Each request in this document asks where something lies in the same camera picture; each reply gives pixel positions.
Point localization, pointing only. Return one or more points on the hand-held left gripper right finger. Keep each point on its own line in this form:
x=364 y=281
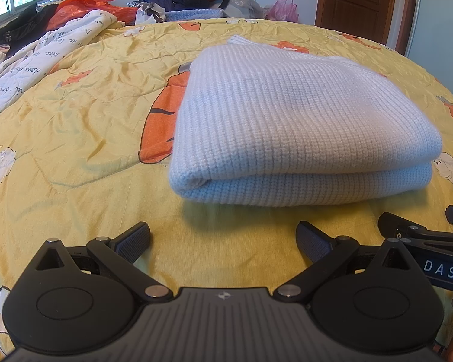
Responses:
x=312 y=242

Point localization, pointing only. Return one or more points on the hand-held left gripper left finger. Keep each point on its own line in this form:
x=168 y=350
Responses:
x=136 y=241

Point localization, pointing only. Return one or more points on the white knit sweater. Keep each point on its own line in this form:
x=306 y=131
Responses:
x=287 y=120

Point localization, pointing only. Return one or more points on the yellow carrot print bedsheet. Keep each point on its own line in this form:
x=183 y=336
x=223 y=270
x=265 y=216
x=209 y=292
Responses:
x=79 y=139

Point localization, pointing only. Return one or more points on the white script print quilt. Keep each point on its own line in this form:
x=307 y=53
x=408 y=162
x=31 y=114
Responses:
x=22 y=68

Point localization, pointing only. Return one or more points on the white grey plastic bag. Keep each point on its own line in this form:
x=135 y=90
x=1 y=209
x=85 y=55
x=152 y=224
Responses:
x=149 y=13

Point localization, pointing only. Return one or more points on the brown wooden door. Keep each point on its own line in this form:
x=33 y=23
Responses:
x=358 y=3

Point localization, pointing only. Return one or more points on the pink plastic bag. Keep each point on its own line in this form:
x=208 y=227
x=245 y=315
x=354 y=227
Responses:
x=283 y=10

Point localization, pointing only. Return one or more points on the blue knit blanket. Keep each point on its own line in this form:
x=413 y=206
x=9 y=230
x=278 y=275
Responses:
x=196 y=15

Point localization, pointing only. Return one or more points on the orange plastic bag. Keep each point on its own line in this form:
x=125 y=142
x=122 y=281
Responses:
x=87 y=3

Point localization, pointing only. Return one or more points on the black garment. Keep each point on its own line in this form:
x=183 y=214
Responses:
x=22 y=26

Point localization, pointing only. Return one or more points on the clear plastic bag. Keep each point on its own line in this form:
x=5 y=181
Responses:
x=243 y=5

